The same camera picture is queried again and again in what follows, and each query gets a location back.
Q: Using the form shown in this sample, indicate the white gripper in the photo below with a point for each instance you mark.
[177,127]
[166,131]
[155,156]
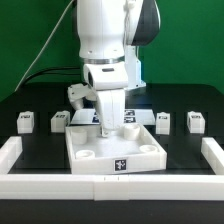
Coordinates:
[110,108]

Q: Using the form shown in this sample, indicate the white square tabletop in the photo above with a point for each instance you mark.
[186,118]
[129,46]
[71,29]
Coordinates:
[128,150]

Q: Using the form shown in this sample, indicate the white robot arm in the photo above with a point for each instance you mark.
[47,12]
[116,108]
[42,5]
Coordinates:
[110,31]

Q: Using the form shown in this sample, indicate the white marker sheet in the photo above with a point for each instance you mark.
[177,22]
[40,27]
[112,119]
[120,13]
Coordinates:
[89,116]

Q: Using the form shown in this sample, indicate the white U-shaped obstacle fence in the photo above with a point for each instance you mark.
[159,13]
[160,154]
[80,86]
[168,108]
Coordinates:
[109,187]

